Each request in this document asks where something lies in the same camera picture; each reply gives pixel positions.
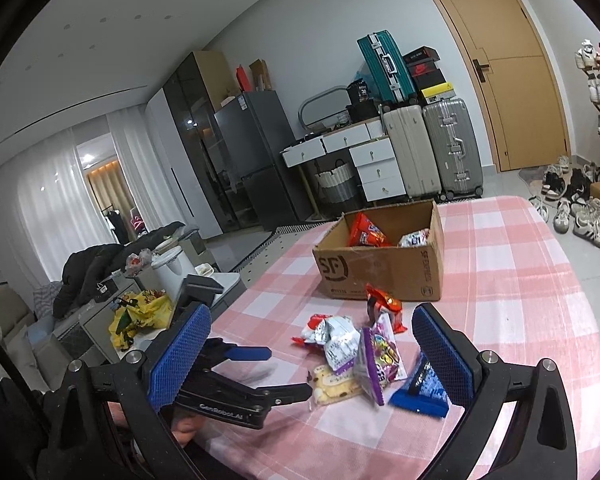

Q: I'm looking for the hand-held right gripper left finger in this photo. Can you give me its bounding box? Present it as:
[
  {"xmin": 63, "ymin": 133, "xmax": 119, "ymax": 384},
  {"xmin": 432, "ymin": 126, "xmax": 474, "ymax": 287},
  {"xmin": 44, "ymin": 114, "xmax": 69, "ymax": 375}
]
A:
[{"xmin": 32, "ymin": 301, "xmax": 213, "ymax": 480}]

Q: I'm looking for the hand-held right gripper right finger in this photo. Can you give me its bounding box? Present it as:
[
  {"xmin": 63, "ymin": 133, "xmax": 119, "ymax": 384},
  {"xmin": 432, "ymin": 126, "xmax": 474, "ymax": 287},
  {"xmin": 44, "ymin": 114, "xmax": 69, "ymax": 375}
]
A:
[{"xmin": 411, "ymin": 301, "xmax": 577, "ymax": 480}]

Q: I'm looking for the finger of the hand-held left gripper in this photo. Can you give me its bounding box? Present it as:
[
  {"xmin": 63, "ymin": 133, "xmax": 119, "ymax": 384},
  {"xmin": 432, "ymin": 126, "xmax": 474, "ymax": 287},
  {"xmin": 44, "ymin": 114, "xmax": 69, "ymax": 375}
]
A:
[
  {"xmin": 252, "ymin": 382, "xmax": 314, "ymax": 408},
  {"xmin": 224, "ymin": 344, "xmax": 272, "ymax": 363}
]

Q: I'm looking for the blue snack packet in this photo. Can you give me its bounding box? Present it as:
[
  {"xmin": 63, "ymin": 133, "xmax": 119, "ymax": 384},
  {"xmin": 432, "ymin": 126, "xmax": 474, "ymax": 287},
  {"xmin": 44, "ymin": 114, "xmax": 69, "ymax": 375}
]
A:
[{"xmin": 389, "ymin": 355, "xmax": 451, "ymax": 418}]

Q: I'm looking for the yellow white snack packet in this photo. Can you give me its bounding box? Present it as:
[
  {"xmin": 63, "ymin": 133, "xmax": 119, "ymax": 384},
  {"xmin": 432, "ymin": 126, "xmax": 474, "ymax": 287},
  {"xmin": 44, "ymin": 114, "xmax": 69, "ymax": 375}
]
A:
[{"xmin": 307, "ymin": 364, "xmax": 363, "ymax": 406}]

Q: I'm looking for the purple candy packet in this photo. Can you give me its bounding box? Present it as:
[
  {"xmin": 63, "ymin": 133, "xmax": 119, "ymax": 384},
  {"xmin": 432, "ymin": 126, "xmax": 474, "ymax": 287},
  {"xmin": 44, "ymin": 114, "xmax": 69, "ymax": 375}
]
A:
[{"xmin": 355, "ymin": 320, "xmax": 408, "ymax": 407}]

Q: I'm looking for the large white red snack packet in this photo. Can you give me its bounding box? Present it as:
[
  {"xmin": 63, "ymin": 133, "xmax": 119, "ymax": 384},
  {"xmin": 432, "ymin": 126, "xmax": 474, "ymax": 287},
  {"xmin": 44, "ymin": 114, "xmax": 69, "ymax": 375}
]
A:
[{"xmin": 292, "ymin": 314, "xmax": 362, "ymax": 375}]

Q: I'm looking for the small red snack packet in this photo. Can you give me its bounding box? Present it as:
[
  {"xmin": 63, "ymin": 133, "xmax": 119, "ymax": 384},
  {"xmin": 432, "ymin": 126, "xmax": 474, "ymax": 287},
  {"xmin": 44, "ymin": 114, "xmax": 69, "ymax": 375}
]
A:
[{"xmin": 365, "ymin": 284, "xmax": 408, "ymax": 335}]

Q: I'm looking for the brown cardboard box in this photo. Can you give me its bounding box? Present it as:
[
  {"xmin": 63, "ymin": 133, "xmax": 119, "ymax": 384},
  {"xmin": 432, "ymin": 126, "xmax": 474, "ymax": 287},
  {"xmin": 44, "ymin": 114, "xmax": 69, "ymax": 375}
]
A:
[{"xmin": 312, "ymin": 199, "xmax": 446, "ymax": 302}]

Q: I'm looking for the red orange snack packet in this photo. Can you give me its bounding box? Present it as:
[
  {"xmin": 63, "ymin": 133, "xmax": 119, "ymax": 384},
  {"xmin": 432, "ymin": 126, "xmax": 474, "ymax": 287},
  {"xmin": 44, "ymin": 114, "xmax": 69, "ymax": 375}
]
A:
[{"xmin": 349, "ymin": 212, "xmax": 387, "ymax": 247}]

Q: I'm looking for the person's left forearm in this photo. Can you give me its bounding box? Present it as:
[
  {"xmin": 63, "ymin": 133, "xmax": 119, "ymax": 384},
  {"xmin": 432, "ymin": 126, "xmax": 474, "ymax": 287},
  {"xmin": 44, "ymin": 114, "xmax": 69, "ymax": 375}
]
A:
[{"xmin": 0, "ymin": 355, "xmax": 81, "ymax": 480}]

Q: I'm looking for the person's left hand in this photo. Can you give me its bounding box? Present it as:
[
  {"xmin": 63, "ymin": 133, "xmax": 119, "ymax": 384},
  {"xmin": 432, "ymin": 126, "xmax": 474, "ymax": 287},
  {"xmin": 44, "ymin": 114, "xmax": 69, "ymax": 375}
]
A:
[{"xmin": 105, "ymin": 399, "xmax": 205, "ymax": 450}]

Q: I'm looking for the yellow plastic bag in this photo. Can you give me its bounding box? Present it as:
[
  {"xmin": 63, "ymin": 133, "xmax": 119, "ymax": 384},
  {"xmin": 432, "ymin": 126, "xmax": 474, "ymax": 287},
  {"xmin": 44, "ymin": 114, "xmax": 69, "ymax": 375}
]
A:
[{"xmin": 109, "ymin": 290, "xmax": 173, "ymax": 351}]

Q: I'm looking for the grey side cabinet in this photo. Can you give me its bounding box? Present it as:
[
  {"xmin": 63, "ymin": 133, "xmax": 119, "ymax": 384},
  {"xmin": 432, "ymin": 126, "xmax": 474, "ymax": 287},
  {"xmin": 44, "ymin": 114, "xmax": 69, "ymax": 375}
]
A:
[{"xmin": 52, "ymin": 272, "xmax": 246, "ymax": 366}]

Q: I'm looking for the white kettle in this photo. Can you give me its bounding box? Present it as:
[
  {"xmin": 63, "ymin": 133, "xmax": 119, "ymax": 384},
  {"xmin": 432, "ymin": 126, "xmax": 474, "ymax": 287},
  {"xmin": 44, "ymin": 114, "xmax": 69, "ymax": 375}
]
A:
[{"xmin": 150, "ymin": 247, "xmax": 196, "ymax": 306}]

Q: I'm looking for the pink checked tablecloth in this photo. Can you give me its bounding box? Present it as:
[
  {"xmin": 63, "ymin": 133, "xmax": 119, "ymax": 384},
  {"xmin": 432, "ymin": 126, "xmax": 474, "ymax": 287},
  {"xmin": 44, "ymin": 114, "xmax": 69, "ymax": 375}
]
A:
[{"xmin": 180, "ymin": 195, "xmax": 600, "ymax": 480}]

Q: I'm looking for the beige sofa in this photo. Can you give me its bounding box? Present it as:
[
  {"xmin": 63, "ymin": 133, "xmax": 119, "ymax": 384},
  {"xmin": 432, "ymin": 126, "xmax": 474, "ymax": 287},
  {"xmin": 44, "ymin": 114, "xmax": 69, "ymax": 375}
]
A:
[{"xmin": 0, "ymin": 280, "xmax": 76, "ymax": 391}]

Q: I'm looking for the woven laundry basket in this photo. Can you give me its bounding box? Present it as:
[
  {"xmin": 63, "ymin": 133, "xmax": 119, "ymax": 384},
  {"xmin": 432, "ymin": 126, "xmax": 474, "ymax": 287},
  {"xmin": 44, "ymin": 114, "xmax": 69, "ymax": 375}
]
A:
[{"xmin": 314, "ymin": 159, "xmax": 365, "ymax": 206}]

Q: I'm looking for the dark glass cabinet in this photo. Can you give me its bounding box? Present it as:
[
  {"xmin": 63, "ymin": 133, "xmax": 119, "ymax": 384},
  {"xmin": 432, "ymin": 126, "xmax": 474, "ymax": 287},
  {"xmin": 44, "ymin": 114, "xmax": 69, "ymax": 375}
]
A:
[{"xmin": 162, "ymin": 51, "xmax": 253, "ymax": 235}]

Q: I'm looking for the pile of shoes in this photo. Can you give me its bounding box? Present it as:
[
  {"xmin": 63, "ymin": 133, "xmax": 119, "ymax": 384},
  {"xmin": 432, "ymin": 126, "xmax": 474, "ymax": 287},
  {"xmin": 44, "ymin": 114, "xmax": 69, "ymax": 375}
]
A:
[{"xmin": 527, "ymin": 155, "xmax": 600, "ymax": 251}]

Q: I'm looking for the grey door mat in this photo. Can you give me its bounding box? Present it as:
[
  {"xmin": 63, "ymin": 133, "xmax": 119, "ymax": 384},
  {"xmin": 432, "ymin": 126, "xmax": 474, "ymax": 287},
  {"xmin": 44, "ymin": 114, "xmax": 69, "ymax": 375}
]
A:
[{"xmin": 517, "ymin": 162, "xmax": 581, "ymax": 196}]

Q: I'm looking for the grey refrigerator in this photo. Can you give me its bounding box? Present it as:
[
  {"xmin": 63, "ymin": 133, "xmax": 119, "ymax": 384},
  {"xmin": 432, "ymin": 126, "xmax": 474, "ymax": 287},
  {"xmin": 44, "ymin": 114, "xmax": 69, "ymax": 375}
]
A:
[{"xmin": 214, "ymin": 90, "xmax": 313, "ymax": 233}]

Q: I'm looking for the white sheer curtain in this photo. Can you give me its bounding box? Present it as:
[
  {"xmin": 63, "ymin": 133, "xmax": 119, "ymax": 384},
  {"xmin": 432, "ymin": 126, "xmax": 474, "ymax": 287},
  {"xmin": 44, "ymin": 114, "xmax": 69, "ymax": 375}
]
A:
[{"xmin": 0, "ymin": 110, "xmax": 191, "ymax": 286}]

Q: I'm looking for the white drawer dresser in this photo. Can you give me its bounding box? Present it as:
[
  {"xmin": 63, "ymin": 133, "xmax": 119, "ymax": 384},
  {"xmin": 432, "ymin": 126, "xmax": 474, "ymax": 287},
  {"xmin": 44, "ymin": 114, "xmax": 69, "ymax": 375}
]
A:
[{"xmin": 280, "ymin": 119, "xmax": 408, "ymax": 221}]

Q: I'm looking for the beige suitcase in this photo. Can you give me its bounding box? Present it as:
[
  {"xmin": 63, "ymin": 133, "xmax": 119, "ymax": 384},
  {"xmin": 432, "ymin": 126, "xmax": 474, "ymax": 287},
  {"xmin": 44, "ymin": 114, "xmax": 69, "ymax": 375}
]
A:
[{"xmin": 381, "ymin": 104, "xmax": 443, "ymax": 200}]

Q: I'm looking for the silver suitcase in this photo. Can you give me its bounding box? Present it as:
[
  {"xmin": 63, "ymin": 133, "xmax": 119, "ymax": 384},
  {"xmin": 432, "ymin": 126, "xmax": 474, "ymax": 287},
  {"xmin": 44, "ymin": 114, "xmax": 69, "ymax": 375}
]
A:
[{"xmin": 422, "ymin": 96, "xmax": 485, "ymax": 203}]

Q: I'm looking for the black printed bag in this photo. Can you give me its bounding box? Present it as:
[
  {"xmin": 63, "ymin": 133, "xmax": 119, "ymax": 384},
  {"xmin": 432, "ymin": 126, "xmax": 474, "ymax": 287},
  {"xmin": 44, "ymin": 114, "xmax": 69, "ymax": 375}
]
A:
[{"xmin": 346, "ymin": 79, "xmax": 372, "ymax": 107}]

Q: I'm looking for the wooden door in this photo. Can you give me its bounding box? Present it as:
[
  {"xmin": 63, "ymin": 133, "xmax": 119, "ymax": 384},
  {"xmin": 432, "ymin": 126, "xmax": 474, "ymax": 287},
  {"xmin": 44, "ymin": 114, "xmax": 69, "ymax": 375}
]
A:
[{"xmin": 410, "ymin": 0, "xmax": 572, "ymax": 173}]

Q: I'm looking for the tall brown paper bag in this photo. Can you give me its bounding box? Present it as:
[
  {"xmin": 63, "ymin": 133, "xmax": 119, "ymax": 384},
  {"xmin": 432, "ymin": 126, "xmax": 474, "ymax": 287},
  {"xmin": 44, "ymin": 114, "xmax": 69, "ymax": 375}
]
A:
[{"xmin": 249, "ymin": 59, "xmax": 273, "ymax": 92}]

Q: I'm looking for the teal suitcase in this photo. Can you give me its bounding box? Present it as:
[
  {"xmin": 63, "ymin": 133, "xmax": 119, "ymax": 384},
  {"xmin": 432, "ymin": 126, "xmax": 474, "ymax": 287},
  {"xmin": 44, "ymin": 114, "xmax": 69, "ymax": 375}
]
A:
[{"xmin": 356, "ymin": 30, "xmax": 410, "ymax": 106}]

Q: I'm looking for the arched metal frame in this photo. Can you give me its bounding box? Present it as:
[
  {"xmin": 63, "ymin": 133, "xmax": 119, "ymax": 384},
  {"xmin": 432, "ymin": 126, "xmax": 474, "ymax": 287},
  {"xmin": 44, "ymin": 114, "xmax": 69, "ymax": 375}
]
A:
[{"xmin": 297, "ymin": 86, "xmax": 353, "ymax": 133}]

